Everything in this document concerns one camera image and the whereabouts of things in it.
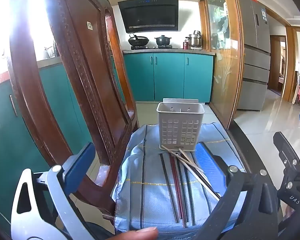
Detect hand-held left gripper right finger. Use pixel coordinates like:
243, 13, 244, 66
192, 142, 281, 240

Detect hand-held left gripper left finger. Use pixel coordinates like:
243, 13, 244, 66
10, 142, 97, 240

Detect cream chopstick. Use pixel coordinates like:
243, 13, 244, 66
171, 148, 221, 201
161, 146, 205, 172

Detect black chopstick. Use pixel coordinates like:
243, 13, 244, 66
183, 169, 196, 226
175, 159, 188, 228
159, 154, 179, 223

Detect dark reddish brown chopstick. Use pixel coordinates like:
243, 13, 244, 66
168, 154, 183, 218

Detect white plastic utensil holder basket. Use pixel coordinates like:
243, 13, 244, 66
156, 98, 205, 153

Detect person's left hand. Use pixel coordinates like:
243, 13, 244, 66
114, 227, 159, 240

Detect light blue striped cloth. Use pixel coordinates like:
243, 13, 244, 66
112, 122, 248, 238

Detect teal side cabinet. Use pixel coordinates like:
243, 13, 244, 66
0, 62, 97, 230

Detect grey refrigerator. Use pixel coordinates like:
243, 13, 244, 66
236, 0, 271, 111

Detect carved wooden chair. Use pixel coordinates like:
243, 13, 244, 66
9, 0, 140, 221

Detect teal lower kitchen cabinet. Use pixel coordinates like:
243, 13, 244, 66
122, 52, 214, 103

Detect wooden framed glass door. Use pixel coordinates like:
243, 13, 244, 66
199, 0, 246, 128

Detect kitchen countertop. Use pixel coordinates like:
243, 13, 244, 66
122, 49, 216, 56

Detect large steel pot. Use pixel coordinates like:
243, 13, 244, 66
185, 35, 203, 48

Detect gas stove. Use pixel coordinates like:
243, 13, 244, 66
130, 44, 178, 50

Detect black cooking pot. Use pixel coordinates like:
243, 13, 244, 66
154, 35, 174, 47

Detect black wok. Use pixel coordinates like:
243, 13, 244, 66
128, 34, 150, 47

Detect black range hood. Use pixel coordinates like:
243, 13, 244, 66
117, 0, 179, 33

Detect wooden doorway frame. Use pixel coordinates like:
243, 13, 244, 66
269, 17, 299, 103

